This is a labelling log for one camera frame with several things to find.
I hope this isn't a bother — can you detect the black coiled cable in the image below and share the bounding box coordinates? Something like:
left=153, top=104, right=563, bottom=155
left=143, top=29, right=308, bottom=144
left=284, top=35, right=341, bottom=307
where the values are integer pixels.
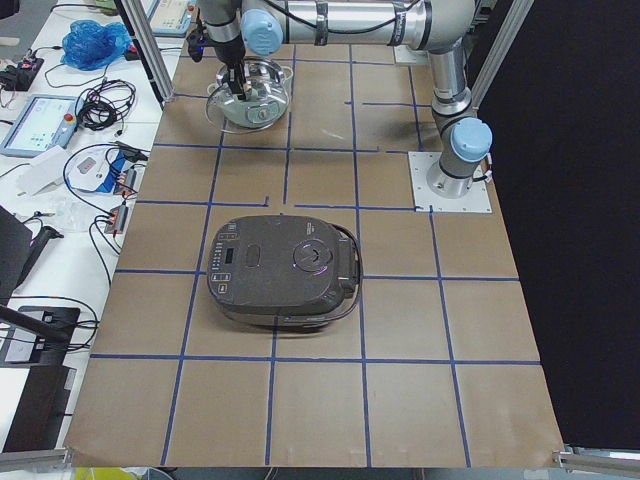
left=74, top=79, right=138, bottom=138

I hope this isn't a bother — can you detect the blue plastic bag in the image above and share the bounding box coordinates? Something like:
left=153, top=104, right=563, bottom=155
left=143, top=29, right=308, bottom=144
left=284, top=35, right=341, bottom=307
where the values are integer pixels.
left=61, top=20, right=132, bottom=71

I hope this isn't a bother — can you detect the aluminium frame post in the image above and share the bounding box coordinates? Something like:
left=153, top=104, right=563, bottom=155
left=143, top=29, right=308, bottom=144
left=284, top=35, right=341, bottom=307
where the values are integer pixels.
left=114, top=0, right=174, bottom=107

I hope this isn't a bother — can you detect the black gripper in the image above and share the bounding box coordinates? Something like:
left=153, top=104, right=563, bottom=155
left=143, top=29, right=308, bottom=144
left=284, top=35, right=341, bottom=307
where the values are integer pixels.
left=214, top=39, right=250, bottom=101

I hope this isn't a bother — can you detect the white cardboard box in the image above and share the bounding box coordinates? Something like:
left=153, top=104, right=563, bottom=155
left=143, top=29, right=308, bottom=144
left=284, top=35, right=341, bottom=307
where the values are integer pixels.
left=17, top=145, right=70, bottom=196

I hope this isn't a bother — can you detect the glass pot lid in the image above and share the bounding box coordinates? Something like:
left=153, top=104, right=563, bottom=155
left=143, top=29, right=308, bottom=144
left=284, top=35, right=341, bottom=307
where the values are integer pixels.
left=205, top=80, right=289, bottom=131

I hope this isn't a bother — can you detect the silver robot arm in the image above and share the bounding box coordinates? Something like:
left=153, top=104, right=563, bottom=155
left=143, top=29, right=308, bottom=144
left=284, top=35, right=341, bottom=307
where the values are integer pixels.
left=187, top=1, right=492, bottom=199

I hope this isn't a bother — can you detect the near teach pendant tablet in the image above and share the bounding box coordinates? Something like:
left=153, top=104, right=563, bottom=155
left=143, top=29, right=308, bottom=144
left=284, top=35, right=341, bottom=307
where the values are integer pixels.
left=1, top=94, right=79, bottom=158

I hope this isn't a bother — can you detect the teach pendant tablet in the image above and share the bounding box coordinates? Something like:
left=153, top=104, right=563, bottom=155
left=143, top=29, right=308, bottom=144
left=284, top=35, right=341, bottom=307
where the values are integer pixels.
left=1, top=94, right=79, bottom=158
left=147, top=0, right=196, bottom=38

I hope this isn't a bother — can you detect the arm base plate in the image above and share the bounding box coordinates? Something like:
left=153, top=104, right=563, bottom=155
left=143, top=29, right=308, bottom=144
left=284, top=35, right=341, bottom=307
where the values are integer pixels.
left=408, top=151, right=492, bottom=214

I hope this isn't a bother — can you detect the white round device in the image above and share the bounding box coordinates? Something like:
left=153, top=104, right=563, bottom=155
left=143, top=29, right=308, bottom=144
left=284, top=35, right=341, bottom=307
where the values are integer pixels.
left=67, top=152, right=114, bottom=193

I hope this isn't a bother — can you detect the black rice cooker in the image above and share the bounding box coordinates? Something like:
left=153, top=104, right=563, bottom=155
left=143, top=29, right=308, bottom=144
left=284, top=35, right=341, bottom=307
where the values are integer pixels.
left=207, top=215, right=363, bottom=330

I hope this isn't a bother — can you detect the far teach pendant tablet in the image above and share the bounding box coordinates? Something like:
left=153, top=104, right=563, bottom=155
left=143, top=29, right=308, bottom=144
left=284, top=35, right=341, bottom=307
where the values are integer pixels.
left=147, top=0, right=196, bottom=38

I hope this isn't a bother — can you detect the emergency stop button box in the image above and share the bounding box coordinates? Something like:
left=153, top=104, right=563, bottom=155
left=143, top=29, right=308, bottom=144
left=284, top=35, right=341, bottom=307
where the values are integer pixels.
left=124, top=44, right=140, bottom=61

